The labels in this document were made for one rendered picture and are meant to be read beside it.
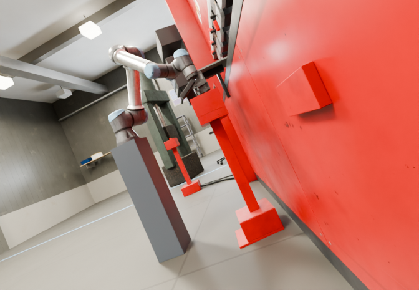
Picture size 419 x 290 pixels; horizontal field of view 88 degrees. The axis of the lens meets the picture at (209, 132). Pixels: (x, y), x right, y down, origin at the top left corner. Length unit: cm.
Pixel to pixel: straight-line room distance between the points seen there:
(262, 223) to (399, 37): 109
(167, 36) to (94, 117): 1012
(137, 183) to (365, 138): 130
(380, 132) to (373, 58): 9
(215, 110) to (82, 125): 1196
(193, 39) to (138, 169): 156
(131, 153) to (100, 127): 1088
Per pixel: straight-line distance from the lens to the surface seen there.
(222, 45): 172
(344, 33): 31
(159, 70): 120
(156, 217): 149
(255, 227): 124
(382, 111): 31
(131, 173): 148
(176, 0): 273
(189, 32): 255
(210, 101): 115
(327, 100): 37
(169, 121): 507
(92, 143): 1262
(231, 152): 121
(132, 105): 161
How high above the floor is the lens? 58
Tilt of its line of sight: 2 degrees up
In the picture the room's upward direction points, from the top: 24 degrees counter-clockwise
